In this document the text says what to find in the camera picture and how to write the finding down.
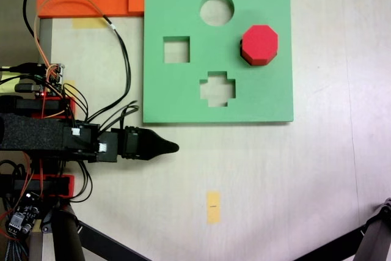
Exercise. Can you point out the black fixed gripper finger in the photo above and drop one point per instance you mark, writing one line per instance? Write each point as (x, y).
(156, 141)

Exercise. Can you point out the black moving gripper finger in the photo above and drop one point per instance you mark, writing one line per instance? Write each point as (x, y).
(157, 152)

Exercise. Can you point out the red octagonal pillar block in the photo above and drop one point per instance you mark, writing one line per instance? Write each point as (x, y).
(259, 42)

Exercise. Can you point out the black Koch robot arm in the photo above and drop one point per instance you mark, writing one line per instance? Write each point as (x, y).
(36, 132)

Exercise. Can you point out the red black table clamp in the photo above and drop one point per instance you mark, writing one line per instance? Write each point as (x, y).
(71, 186)
(71, 105)

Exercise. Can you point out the yellow tape marker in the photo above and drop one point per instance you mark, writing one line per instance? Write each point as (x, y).
(213, 209)

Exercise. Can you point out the small yellow sticky note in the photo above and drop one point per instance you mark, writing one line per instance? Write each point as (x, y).
(71, 84)

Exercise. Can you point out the black tripod leg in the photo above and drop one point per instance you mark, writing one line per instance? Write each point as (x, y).
(375, 236)
(64, 236)

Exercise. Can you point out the green shape sorting board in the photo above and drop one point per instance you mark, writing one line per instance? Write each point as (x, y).
(268, 99)

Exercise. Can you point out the black USB plug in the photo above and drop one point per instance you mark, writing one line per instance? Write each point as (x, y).
(27, 87)

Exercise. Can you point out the beige tape strip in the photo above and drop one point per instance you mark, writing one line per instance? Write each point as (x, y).
(85, 23)

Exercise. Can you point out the black power converter board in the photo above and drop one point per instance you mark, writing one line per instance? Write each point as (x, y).
(21, 218)

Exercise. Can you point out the large yellow sticky note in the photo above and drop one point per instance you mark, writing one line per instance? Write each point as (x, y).
(6, 87)

